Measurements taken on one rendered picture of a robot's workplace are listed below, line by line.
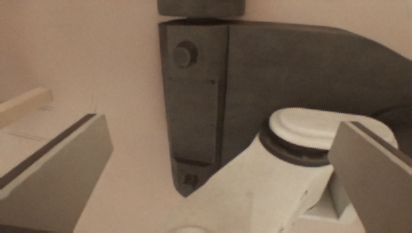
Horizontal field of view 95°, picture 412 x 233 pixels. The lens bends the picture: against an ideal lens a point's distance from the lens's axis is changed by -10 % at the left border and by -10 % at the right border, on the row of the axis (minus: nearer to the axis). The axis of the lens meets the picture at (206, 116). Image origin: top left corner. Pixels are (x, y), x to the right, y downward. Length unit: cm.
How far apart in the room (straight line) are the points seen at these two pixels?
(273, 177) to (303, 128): 9
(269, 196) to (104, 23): 69
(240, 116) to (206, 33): 21
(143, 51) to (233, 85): 36
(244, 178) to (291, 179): 7
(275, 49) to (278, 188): 27
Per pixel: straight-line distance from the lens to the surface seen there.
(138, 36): 72
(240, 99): 49
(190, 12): 43
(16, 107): 101
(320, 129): 37
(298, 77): 47
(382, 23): 69
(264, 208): 28
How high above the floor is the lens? 61
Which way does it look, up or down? 58 degrees down
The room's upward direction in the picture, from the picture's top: 154 degrees counter-clockwise
